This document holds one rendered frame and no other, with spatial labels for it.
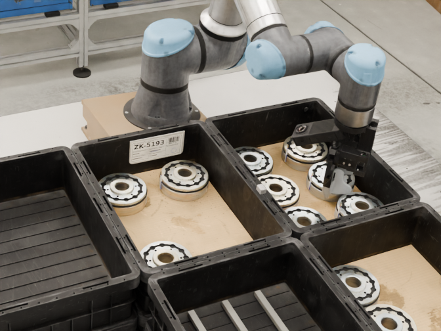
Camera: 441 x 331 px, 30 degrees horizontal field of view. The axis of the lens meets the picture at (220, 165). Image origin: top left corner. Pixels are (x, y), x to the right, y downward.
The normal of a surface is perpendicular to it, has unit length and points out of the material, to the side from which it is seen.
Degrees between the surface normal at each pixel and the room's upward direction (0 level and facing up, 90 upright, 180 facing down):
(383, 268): 0
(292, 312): 0
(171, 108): 69
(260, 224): 90
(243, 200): 90
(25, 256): 0
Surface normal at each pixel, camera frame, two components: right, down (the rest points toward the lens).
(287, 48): 0.41, -0.30
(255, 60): -0.86, 0.19
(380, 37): 0.10, -0.79
